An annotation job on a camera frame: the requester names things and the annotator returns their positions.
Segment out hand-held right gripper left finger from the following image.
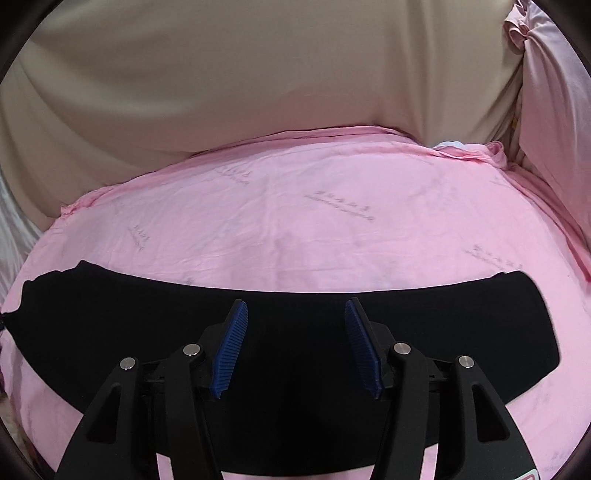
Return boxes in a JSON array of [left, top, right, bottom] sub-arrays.
[[56, 299, 250, 480]]

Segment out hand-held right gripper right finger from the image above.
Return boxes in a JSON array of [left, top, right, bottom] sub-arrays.
[[344, 298, 537, 480]]

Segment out black pants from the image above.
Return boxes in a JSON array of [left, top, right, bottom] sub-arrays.
[[0, 260, 561, 478]]

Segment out pink bed sheet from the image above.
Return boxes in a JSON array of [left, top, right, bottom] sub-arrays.
[[0, 124, 591, 480]]

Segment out shiny white cloth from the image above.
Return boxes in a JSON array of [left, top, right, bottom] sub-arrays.
[[0, 178, 41, 289]]

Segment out beige upholstered headboard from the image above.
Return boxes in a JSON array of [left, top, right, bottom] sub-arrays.
[[0, 0, 528, 219]]

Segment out pink pillow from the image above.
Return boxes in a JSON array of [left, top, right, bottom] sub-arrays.
[[502, 0, 591, 259]]

